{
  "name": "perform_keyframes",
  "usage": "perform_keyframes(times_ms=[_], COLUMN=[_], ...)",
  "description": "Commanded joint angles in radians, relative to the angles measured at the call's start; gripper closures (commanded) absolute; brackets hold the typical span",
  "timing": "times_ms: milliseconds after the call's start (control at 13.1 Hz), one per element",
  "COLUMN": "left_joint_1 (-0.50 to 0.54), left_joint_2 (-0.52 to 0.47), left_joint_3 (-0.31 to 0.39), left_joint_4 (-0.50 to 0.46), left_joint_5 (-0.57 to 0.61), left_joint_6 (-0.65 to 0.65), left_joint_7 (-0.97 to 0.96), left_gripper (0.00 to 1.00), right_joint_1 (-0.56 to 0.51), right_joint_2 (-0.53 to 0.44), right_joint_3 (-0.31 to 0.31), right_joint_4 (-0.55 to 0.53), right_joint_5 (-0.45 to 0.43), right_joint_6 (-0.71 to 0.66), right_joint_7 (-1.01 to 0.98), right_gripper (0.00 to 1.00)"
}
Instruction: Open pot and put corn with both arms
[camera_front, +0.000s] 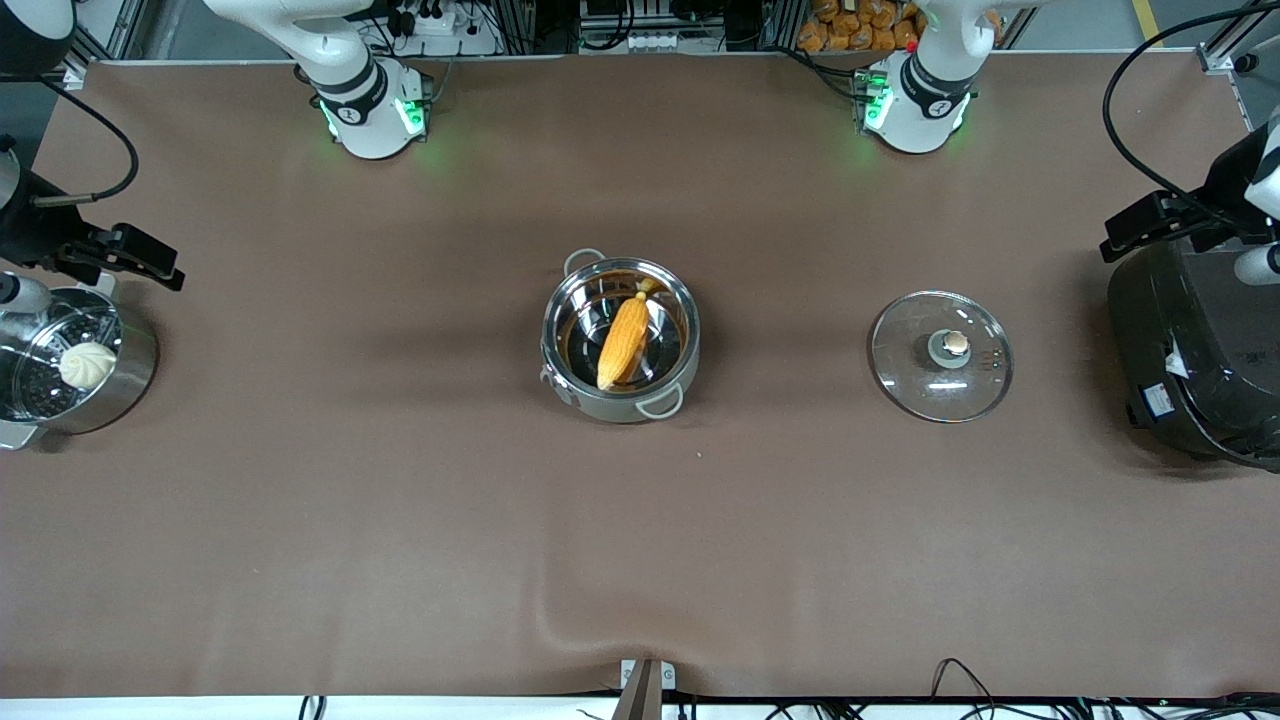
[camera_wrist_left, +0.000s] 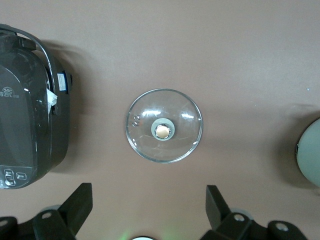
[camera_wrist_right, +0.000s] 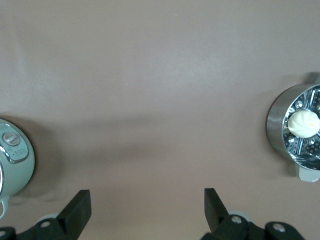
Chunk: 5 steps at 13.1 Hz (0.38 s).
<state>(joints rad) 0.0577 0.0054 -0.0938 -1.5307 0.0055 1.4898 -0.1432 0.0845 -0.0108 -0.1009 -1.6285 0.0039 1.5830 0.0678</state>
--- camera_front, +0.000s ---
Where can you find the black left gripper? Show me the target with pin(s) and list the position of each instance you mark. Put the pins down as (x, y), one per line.
(1222, 188)

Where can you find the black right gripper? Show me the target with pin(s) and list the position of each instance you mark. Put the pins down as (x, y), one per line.
(28, 232)

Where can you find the glass pot lid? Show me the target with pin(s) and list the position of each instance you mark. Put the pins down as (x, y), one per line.
(930, 385)

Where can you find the yellow corn cob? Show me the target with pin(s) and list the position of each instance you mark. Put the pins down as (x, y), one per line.
(625, 340)

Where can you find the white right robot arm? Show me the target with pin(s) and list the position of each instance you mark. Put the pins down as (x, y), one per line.
(365, 100)

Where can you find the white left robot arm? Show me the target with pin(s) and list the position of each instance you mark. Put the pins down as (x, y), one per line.
(925, 100)

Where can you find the grey-green steel cooking pot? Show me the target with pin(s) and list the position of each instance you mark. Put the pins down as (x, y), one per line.
(680, 370)

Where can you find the white steamed bun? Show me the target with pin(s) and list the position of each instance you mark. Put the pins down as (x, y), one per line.
(88, 366)

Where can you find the black rice cooker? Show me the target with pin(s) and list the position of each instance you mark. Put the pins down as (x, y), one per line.
(1200, 340)

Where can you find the perforated steel steamer basket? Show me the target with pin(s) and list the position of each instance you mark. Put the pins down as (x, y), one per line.
(30, 380)

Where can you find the basket of bread rolls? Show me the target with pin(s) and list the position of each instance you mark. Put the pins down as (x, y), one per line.
(850, 28)

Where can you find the power strip with black plugs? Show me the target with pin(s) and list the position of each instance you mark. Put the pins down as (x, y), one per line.
(425, 20)

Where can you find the white power strip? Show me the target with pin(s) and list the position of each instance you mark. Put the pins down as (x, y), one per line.
(652, 40)

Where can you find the brown table cover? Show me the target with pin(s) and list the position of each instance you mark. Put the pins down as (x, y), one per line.
(640, 550)

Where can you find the grey metal table clamp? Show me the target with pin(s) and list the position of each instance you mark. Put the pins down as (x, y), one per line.
(648, 685)

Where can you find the aluminium frame profile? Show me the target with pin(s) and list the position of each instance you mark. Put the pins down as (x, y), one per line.
(1235, 45)

